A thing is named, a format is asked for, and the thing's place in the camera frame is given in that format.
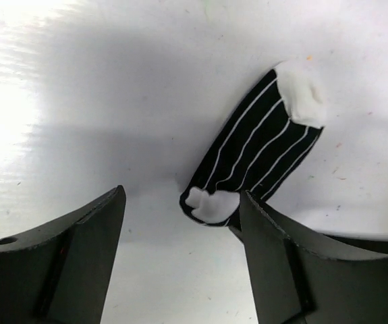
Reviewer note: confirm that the black vertical-striped ankle sock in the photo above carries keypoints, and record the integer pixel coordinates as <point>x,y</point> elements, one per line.
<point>265,139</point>

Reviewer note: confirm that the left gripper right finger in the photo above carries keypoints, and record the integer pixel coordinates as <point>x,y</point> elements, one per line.
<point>299,275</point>

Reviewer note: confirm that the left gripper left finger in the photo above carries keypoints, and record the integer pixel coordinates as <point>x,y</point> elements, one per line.
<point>59,272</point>

